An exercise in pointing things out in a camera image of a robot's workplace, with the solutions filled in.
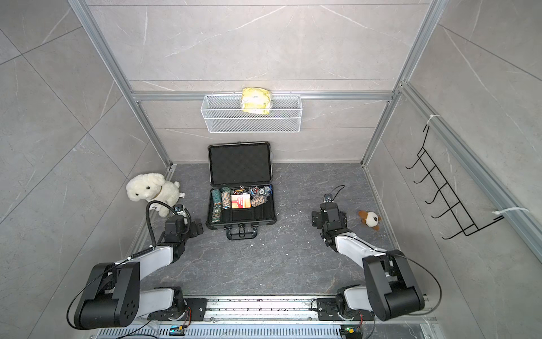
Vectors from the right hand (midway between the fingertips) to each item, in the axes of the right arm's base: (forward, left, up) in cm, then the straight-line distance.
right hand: (329, 212), depth 92 cm
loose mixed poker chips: (+11, +32, -2) cm, 34 cm away
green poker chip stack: (+6, +53, -2) cm, 53 cm away
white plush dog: (+8, +78, +10) cm, 79 cm away
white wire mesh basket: (+42, +48, +24) cm, 68 cm away
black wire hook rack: (0, -32, +25) cm, 41 cm away
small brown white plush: (-2, -19, -4) cm, 19 cm away
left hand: (-1, +63, -1) cm, 63 cm away
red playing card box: (+8, +41, -1) cm, 42 cm away
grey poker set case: (+26, +47, +5) cm, 53 cm away
